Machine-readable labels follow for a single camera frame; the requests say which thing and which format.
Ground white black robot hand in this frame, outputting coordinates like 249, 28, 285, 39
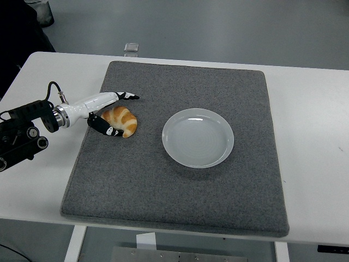
64, 91, 141, 138

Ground golden croissant bread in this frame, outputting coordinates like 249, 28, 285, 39
100, 105, 138, 139

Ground round pale grey plate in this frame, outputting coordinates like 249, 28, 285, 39
161, 108, 235, 168

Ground grey metal plate with screws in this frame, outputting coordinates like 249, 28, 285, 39
111, 246, 238, 262

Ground black bulky object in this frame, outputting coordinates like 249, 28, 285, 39
0, 0, 57, 100

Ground grey mesh waste bin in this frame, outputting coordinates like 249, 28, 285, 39
26, 0, 55, 27

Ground grey felt table mat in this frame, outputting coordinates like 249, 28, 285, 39
59, 60, 290, 238

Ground white table leg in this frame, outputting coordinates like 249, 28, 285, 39
64, 225, 87, 262
274, 241, 290, 262

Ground black table control panel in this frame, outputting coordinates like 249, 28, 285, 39
317, 245, 349, 253

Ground black floor cable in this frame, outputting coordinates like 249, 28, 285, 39
0, 242, 21, 259

